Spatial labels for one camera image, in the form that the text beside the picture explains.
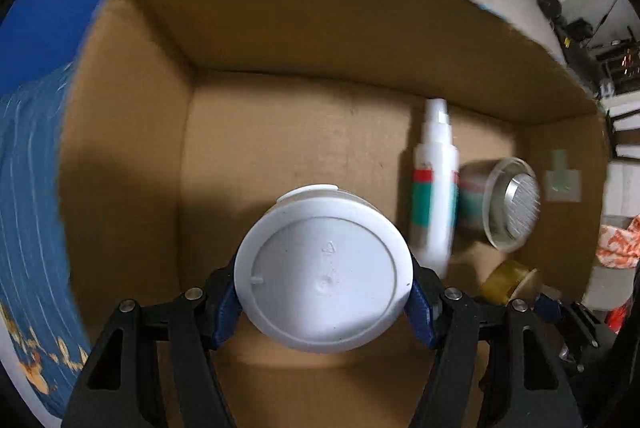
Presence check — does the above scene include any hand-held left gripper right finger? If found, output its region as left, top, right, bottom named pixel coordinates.
left=404, top=257, right=584, bottom=428

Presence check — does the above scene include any blue patterned blanket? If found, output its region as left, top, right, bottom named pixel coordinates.
left=0, top=62, right=103, bottom=420

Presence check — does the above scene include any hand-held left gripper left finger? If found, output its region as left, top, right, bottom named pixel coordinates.
left=62, top=257, right=243, bottom=428

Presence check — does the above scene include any orange patterned cloth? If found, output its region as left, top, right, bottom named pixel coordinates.
left=596, top=214, right=640, bottom=269

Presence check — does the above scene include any brown cardboard box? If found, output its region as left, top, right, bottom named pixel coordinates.
left=58, top=0, right=612, bottom=428

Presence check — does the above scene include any white spray bottle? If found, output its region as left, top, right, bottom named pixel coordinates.
left=408, top=98, right=461, bottom=279

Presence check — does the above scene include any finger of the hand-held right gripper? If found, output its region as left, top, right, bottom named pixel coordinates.
left=534, top=289, right=565, bottom=325

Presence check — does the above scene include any pale tape label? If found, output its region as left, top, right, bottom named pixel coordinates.
left=544, top=150, right=584, bottom=203

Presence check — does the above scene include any white plastic jar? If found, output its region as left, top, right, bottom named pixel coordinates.
left=233, top=184, right=415, bottom=355

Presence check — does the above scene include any clear jar with metal lid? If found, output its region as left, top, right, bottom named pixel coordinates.
left=457, top=156, right=543, bottom=253

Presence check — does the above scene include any plain blue board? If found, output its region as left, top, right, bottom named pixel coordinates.
left=0, top=0, right=129, bottom=97

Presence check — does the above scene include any amber glass jar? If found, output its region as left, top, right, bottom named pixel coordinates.
left=478, top=259, right=545, bottom=307

